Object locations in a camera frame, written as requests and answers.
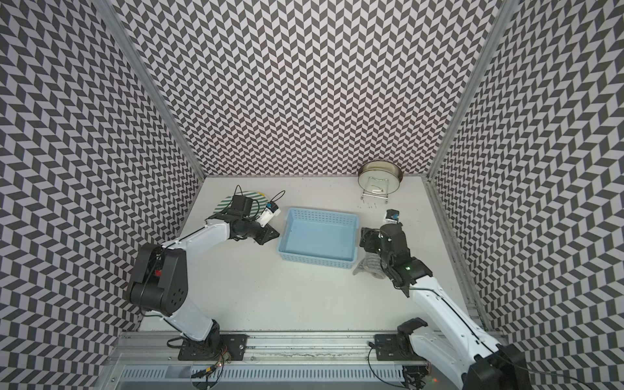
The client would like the grey striped cloth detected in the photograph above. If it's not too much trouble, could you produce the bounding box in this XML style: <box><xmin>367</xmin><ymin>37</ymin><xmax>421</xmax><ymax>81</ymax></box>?
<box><xmin>353</xmin><ymin>252</ymin><xmax>387</xmax><ymax>280</ymax></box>

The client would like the green striped plate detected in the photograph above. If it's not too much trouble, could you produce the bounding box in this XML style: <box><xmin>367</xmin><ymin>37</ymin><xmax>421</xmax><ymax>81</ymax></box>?
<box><xmin>214</xmin><ymin>191</ymin><xmax>269</xmax><ymax>215</ymax></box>

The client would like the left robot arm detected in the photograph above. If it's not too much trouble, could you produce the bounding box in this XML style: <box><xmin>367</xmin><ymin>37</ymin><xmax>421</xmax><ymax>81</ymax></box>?
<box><xmin>124</xmin><ymin>192</ymin><xmax>284</xmax><ymax>352</ymax></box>

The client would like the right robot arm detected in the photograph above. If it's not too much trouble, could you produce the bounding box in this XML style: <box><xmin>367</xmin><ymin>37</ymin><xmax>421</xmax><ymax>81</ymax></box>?
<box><xmin>360</xmin><ymin>223</ymin><xmax>532</xmax><ymax>389</ymax></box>

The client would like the light blue plastic basket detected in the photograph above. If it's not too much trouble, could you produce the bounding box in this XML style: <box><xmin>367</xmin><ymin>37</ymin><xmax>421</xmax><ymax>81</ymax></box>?
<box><xmin>278</xmin><ymin>207</ymin><xmax>359</xmax><ymax>269</ymax></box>

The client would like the round metal dish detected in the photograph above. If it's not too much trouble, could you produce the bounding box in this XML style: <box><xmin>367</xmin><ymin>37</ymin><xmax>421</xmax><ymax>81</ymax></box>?
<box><xmin>357</xmin><ymin>160</ymin><xmax>404</xmax><ymax>195</ymax></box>

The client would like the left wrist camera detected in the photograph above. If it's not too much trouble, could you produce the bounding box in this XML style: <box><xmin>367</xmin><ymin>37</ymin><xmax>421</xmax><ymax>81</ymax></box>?
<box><xmin>256</xmin><ymin>201</ymin><xmax>281</xmax><ymax>228</ymax></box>

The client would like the wire plate stand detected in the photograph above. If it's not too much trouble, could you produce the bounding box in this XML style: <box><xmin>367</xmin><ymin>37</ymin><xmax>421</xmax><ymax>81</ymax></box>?
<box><xmin>361</xmin><ymin>177</ymin><xmax>389</xmax><ymax>204</ymax></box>

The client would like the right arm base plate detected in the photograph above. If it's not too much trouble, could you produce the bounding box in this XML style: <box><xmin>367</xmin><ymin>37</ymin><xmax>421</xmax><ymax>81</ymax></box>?
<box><xmin>373</xmin><ymin>333</ymin><xmax>426</xmax><ymax>362</ymax></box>

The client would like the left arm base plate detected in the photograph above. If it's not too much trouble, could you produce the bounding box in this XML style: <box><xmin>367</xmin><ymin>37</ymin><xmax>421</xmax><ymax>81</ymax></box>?
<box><xmin>177</xmin><ymin>334</ymin><xmax>249</xmax><ymax>362</ymax></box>

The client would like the aluminium front rail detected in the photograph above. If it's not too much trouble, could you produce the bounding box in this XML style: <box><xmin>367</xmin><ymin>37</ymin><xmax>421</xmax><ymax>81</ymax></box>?
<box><xmin>113</xmin><ymin>330</ymin><xmax>513</xmax><ymax>365</ymax></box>

